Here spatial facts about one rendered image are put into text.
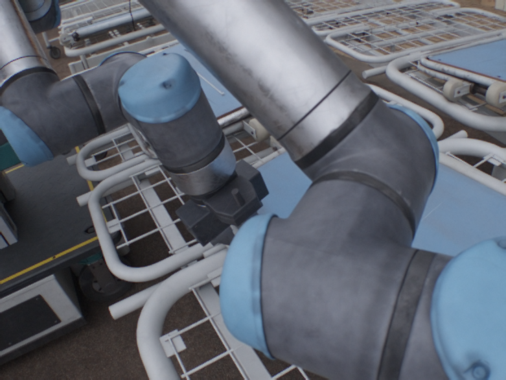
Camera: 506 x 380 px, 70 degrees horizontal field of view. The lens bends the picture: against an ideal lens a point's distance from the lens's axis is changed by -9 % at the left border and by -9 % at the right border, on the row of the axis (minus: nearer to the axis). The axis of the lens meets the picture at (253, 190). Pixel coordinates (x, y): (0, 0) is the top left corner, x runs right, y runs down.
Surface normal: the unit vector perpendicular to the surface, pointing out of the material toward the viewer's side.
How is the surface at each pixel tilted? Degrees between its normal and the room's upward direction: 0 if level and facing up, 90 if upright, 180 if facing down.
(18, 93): 45
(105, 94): 63
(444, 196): 3
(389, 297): 21
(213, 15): 71
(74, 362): 0
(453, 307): 12
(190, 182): 99
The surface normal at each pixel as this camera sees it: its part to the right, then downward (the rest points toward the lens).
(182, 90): 0.74, 0.25
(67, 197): -0.13, -0.78
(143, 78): -0.25, -0.62
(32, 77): 0.41, -0.38
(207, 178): 0.35, 0.59
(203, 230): 0.58, 0.45
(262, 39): 0.01, 0.12
